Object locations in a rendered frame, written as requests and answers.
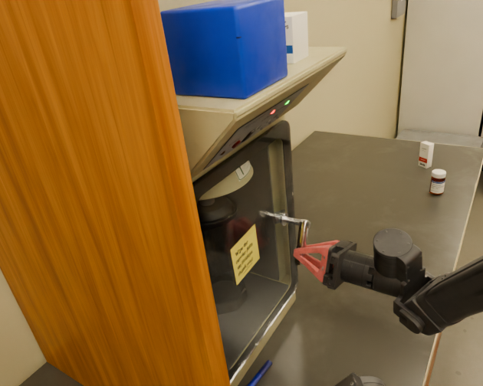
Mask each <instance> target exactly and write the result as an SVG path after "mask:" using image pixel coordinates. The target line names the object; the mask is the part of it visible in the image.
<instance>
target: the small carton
mask: <svg viewBox="0 0 483 386"><path fill-rule="evenodd" d="M284 18H285V21H286V22H285V33H286V48H287V63H288V64H295V63H297V62H298V61H300V60H302V59H304V58H306V57H308V30H307V11H296V12H285V13H284Z"/></svg>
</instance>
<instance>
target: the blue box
mask: <svg viewBox="0 0 483 386"><path fill-rule="evenodd" d="M160 14H161V19H162V23H163V30H164V35H165V39H166V46H167V51H168V55H169V63H170V67H171V71H172V79H173V83H174V88H175V92H176V94H177V95H187V96H199V97H221V98H232V99H247V98H249V97H250V96H252V95H254V94H256V93H257V92H259V91H261V90H263V89H264V88H266V87H269V86H270V85H272V84H273V83H276V82H278V81H279V80H281V79H283V78H285V77H286V76H287V75H288V63H287V48H286V33H285V22H286V21H285V18H284V0H218V1H210V2H204V3H200V4H196V5H189V6H185V7H181V8H174V9H170V10H165V11H161V12H160Z"/></svg>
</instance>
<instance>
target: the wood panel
mask: <svg viewBox="0 0 483 386"><path fill-rule="evenodd" d="M0 269H1V271H2V273H3V275H4V277H5V279H6V281H7V283H8V285H9V287H10V289H11V291H12V293H13V295H14V297H15V299H16V301H17V303H18V305H19V307H20V309H21V311H22V313H23V315H24V317H25V319H26V321H27V323H28V325H29V327H30V329H31V331H32V333H33V335H34V337H35V339H36V341H37V343H38V345H39V347H40V349H41V351H42V353H43V355H44V357H45V359H46V361H47V362H48V363H50V364H51V365H53V366H54V367H56V368H58V369H59V370H61V371H62V372H64V373H65V374H66V375H68V376H70V377H71V378H73V379H74V380H75V381H77V382H79V383H80V384H82V385H83V386H231V385H230V381H229V376H228V369H227V364H226V360H225V353H224V348H223V344H222V337H221V332H220V328H219V321H218V316H217V312H216V307H215V300H214V296H213V292H212V284H211V280H210V275H209V268H208V263H207V259H206V255H205V247H204V243H203V238H202V231H201V227H200V222H199V215H198V210H197V206H196V198H195V194H194V190H193V185H192V178H191V173H190V169H189V161H188V157H187V153H186V145H185V141H184V136H183V132H182V125H181V120H180V116H179V108H178V104H177V100H176V92H175V88H174V83H173V76H172V71H171V67H170V63H169V55H168V51H167V46H166V39H165V35H164V30H163V23H162V19H161V14H160V10H159V3H158V0H0Z"/></svg>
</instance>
